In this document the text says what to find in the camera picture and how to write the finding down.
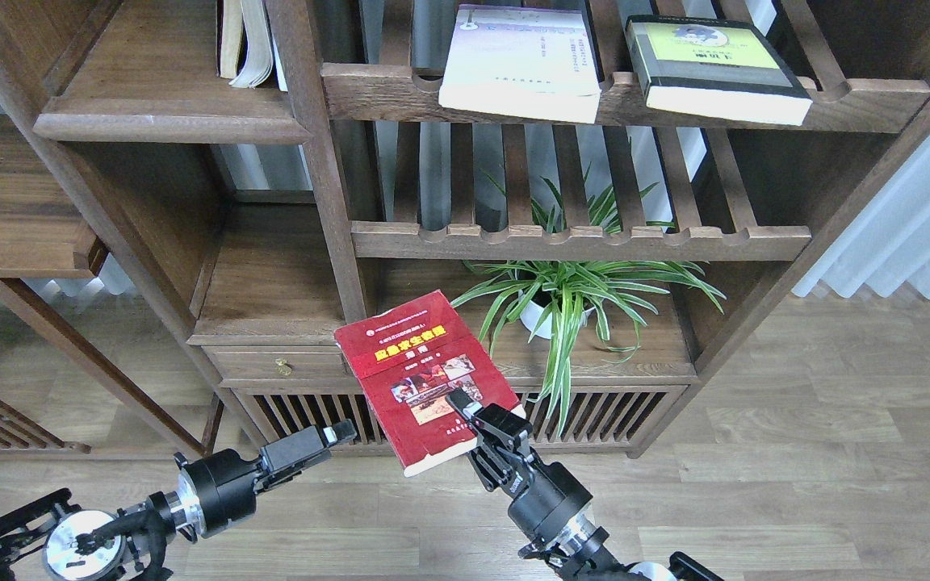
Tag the white plant pot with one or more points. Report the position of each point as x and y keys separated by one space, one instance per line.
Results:
x=536 y=319

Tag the dark wooden bookshelf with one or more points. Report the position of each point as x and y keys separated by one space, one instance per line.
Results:
x=258 y=221

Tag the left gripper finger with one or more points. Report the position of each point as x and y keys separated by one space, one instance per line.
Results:
x=285 y=458

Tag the beige upright books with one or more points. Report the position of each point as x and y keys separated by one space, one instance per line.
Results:
x=247 y=53

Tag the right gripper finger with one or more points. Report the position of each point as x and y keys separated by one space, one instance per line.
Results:
x=497 y=429

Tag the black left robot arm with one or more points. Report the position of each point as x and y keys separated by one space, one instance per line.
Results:
x=79 y=544

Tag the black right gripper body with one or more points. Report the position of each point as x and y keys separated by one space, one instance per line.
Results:
x=549 y=505

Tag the red paperback book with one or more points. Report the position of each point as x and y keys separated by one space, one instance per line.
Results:
x=407 y=360

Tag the yellow-green black book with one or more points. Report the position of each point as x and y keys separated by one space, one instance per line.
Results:
x=719 y=69

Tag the white curtain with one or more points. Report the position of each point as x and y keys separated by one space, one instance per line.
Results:
x=888 y=244

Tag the wooden side table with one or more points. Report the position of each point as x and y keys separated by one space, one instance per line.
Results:
x=42 y=235

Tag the white lavender book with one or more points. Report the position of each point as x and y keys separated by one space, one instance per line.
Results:
x=525 y=62

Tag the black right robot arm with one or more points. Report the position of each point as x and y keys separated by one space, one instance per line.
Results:
x=595 y=562

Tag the brass drawer knob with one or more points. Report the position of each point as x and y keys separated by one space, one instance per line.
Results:
x=282 y=368

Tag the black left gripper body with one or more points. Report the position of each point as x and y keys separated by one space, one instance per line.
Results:
x=219 y=491

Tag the green spider plant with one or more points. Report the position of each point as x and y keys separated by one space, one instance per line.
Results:
x=567 y=292

